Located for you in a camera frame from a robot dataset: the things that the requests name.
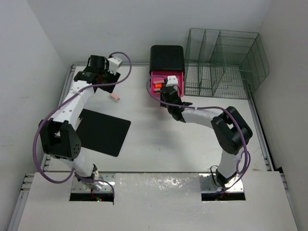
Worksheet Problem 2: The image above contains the pink top drawer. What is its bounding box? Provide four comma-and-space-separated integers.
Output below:
150, 70, 184, 97

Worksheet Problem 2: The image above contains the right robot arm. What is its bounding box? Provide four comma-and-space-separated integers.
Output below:
160, 86, 253, 188

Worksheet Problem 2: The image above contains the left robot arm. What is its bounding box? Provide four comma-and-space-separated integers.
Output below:
40, 55, 123, 185

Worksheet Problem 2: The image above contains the pink eraser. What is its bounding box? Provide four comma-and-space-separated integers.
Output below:
110, 93, 120, 103

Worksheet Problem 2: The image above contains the black drawer cabinet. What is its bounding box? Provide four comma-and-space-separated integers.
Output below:
149, 45, 185, 74

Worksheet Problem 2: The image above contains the black mouse pad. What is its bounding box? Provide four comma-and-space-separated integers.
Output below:
76, 109, 131, 157

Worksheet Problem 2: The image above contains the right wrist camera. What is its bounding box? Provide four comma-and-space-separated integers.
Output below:
166, 76, 179, 87

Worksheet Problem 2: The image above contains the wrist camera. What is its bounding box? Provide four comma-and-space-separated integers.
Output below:
166, 76, 179, 87
107, 57, 123, 74

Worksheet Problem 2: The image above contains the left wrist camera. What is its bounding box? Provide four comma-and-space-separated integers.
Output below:
107, 57, 123, 74

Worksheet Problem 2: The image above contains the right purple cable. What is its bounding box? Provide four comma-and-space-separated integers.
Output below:
146, 76, 251, 193

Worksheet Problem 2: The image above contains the purple cable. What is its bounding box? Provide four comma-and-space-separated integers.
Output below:
32, 51, 132, 196
146, 76, 251, 193

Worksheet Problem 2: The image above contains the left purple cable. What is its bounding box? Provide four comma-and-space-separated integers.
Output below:
32, 51, 132, 196

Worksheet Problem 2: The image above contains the green wire mesh organizer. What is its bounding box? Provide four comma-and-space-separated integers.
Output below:
184, 28, 270, 100

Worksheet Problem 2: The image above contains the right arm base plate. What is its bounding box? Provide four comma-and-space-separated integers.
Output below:
199, 172, 245, 193

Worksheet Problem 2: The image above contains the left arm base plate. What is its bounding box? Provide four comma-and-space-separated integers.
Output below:
71, 173, 116, 193

